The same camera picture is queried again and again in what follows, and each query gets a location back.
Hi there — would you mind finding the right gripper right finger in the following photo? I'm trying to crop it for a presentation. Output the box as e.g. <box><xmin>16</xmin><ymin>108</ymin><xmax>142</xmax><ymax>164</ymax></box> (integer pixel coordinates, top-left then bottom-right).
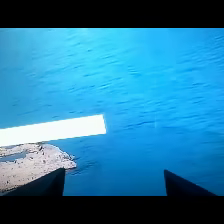
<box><xmin>163</xmin><ymin>169</ymin><xmax>218</xmax><ymax>197</ymax></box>

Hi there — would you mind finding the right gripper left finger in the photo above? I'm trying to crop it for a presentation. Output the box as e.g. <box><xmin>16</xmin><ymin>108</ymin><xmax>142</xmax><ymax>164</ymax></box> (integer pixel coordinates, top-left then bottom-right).
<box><xmin>2</xmin><ymin>167</ymin><xmax>66</xmax><ymax>197</ymax></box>

